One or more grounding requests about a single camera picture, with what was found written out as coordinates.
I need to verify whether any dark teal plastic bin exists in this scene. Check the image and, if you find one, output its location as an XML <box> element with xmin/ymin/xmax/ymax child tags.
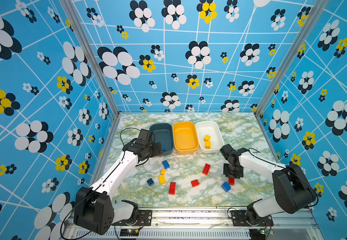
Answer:
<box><xmin>149</xmin><ymin>123</ymin><xmax>174</xmax><ymax>156</ymax></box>

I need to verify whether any dark blue small lego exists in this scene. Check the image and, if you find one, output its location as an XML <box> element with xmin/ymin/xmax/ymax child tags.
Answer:
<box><xmin>147</xmin><ymin>179</ymin><xmax>154</xmax><ymax>187</ymax></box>

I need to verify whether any small yellow lego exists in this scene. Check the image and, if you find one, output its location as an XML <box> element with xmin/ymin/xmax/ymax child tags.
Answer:
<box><xmin>204</xmin><ymin>135</ymin><xmax>211</xmax><ymax>143</ymax></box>

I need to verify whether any yellow plastic bin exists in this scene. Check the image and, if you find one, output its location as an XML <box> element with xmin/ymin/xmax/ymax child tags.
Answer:
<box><xmin>172</xmin><ymin>122</ymin><xmax>200</xmax><ymax>155</ymax></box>

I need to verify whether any white plastic bin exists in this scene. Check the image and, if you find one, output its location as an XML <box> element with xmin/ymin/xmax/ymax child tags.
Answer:
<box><xmin>196</xmin><ymin>121</ymin><xmax>224</xmax><ymax>154</ymax></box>

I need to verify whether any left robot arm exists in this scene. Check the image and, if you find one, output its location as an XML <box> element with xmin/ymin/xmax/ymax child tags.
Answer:
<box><xmin>73</xmin><ymin>129</ymin><xmax>163</xmax><ymax>235</ymax></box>

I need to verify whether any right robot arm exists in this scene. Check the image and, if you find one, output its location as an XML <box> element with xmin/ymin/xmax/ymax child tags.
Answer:
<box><xmin>220</xmin><ymin>145</ymin><xmax>319</xmax><ymax>226</ymax></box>

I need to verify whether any yellow lego brick long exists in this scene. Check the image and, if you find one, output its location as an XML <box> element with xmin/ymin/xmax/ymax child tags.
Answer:
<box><xmin>158</xmin><ymin>175</ymin><xmax>166</xmax><ymax>185</ymax></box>

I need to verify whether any small red lego brick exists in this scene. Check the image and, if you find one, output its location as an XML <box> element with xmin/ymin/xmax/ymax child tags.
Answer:
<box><xmin>191</xmin><ymin>180</ymin><xmax>200</xmax><ymax>188</ymax></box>

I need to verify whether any long red lego brick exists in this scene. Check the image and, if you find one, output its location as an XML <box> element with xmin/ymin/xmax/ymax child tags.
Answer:
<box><xmin>168</xmin><ymin>182</ymin><xmax>176</xmax><ymax>195</ymax></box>

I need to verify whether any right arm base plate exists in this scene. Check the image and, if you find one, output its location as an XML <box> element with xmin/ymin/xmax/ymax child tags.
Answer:
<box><xmin>227</xmin><ymin>209</ymin><xmax>274</xmax><ymax>228</ymax></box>

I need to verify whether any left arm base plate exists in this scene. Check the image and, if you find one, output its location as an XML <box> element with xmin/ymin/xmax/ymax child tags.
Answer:
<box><xmin>112</xmin><ymin>210</ymin><xmax>152</xmax><ymax>227</ymax></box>

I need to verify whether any aluminium front rail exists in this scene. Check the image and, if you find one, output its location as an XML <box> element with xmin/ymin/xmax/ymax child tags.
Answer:
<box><xmin>64</xmin><ymin>207</ymin><xmax>324</xmax><ymax>240</ymax></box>

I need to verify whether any left corner aluminium post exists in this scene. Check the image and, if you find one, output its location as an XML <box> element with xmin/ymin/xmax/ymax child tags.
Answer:
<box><xmin>60</xmin><ymin>0</ymin><xmax>119</xmax><ymax>120</ymax></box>

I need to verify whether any corner aluminium post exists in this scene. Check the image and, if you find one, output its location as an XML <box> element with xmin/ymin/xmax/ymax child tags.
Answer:
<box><xmin>60</xmin><ymin>0</ymin><xmax>119</xmax><ymax>120</ymax></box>
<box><xmin>255</xmin><ymin>0</ymin><xmax>329</xmax><ymax>119</ymax></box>

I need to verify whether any right corner aluminium post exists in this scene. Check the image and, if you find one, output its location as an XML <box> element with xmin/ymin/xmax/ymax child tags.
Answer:
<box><xmin>255</xmin><ymin>0</ymin><xmax>329</xmax><ymax>119</ymax></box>

